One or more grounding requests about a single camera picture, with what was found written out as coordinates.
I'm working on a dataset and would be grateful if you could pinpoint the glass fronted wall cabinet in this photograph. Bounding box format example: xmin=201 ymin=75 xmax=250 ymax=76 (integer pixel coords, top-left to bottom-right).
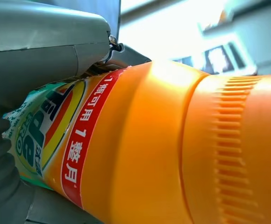
xmin=173 ymin=34 xmax=258 ymax=77

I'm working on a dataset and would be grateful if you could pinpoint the orange detergent bottle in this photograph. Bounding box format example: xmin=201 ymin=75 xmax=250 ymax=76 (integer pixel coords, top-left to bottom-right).
xmin=2 ymin=60 xmax=271 ymax=224

